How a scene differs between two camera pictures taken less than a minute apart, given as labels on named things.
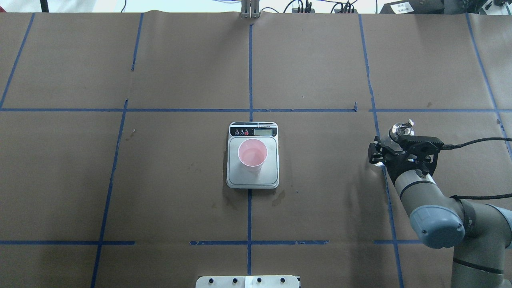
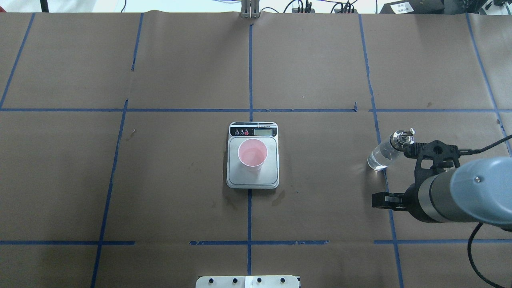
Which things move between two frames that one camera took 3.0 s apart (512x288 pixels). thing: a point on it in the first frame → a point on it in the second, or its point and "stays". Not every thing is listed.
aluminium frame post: x=250 y=9 stays
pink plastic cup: x=252 y=153 stays
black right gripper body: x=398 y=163 → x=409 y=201
